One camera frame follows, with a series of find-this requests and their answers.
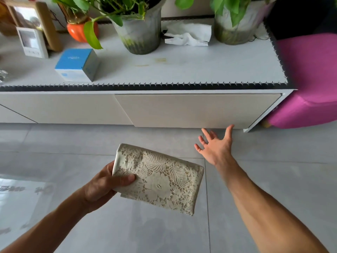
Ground person's left hand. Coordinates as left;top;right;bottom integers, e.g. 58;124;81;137
84;161;136;212

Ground person's right hand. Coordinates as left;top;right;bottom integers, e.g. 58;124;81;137
194;125;235;167

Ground cream lace tissue box cover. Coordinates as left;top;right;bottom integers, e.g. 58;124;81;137
112;143;205;216

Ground person's left forearm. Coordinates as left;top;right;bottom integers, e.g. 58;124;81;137
0;187;91;253

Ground person's right forearm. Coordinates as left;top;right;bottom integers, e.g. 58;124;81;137
217;155;330;253

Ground cabinet drawer front panel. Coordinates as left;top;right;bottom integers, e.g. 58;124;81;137
114;93;283;129

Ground white mat with black trim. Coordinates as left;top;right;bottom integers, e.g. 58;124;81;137
0;18;289;92

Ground white low cabinet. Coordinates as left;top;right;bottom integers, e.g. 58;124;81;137
0;88;298;133

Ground pink upholstered stool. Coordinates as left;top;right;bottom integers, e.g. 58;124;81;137
265;33;337;129

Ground ribbed glass plant pot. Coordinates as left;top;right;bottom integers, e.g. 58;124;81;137
213;0;277;46
109;0;167;55

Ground crumpled white tissue paper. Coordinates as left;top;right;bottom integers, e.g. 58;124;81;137
163;22;213;47

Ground blue and white box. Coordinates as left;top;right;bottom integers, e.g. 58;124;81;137
55;48;101;83

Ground green pothos plant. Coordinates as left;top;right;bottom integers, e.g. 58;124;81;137
175;0;264;28
51;0;149;50

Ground orange round vase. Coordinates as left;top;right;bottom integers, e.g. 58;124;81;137
66;14;100;43

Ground small white display device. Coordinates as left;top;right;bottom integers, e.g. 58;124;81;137
16;26;49;59

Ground wooden photo frame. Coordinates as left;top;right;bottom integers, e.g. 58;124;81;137
4;0;63;52

